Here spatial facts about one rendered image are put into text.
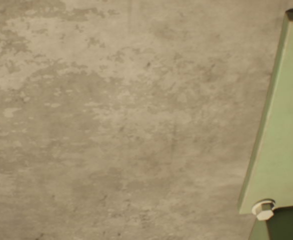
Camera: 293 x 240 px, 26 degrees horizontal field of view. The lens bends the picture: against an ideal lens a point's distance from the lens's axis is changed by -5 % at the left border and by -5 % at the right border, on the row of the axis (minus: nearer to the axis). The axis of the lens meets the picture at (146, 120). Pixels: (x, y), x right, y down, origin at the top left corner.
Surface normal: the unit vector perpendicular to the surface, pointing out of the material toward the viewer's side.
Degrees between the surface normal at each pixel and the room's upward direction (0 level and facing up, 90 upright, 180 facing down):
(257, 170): 0
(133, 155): 0
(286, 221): 90
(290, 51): 0
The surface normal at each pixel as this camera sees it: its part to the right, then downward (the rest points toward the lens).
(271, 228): 0.06, -0.69
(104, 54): 0.10, 0.73
